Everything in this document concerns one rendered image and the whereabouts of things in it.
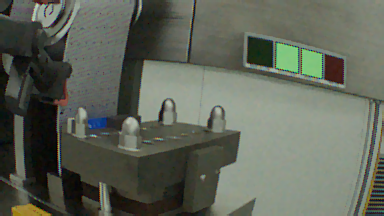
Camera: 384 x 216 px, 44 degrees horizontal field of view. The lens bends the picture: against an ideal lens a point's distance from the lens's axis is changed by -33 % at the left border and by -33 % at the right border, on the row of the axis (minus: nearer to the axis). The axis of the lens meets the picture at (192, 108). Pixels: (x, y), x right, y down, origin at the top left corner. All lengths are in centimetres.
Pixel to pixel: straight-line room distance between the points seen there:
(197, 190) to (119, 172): 19
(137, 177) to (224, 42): 41
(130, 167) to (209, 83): 287
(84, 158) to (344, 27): 58
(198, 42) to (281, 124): 241
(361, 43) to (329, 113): 241
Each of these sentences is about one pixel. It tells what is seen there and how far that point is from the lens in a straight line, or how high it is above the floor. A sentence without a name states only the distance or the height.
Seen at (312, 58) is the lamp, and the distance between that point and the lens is 116.
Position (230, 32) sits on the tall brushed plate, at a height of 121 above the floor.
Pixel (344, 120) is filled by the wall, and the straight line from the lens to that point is 351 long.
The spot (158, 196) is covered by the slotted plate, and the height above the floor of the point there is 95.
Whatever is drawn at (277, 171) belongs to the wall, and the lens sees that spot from 365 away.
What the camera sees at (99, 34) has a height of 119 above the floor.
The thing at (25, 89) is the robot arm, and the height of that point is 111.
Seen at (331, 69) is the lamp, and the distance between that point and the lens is 115.
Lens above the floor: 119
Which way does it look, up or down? 6 degrees down
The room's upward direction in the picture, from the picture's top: 6 degrees clockwise
